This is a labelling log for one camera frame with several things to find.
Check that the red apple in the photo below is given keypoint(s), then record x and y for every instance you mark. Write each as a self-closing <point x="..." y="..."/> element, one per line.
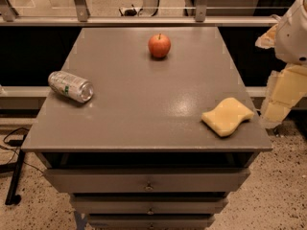
<point x="159" y="45"/>

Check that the yellow wavy sponge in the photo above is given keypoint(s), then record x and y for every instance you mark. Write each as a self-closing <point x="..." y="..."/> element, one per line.
<point x="227" y="116"/>

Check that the black stand leg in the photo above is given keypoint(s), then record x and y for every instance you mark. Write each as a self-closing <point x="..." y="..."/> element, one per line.
<point x="12" y="197"/>

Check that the grey bottom drawer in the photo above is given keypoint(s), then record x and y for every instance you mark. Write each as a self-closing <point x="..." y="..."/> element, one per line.
<point x="151" y="222"/>

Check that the grey middle drawer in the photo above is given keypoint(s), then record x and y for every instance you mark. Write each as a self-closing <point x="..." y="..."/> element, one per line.
<point x="149" y="204"/>

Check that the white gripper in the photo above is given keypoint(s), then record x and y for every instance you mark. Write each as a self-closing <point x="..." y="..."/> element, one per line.
<point x="293" y="37"/>

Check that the silver green 7up can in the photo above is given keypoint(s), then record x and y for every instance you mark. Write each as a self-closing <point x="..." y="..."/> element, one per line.
<point x="71" y="86"/>

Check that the metal railing frame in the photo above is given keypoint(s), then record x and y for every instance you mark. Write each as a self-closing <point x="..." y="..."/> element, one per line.
<point x="132" y="13"/>

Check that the grey top drawer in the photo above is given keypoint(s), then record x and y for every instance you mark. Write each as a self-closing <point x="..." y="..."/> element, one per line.
<point x="155" y="180"/>

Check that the grey drawer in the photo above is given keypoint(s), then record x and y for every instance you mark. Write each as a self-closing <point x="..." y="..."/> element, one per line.
<point x="155" y="180"/>
<point x="151" y="222"/>
<point x="149" y="204"/>

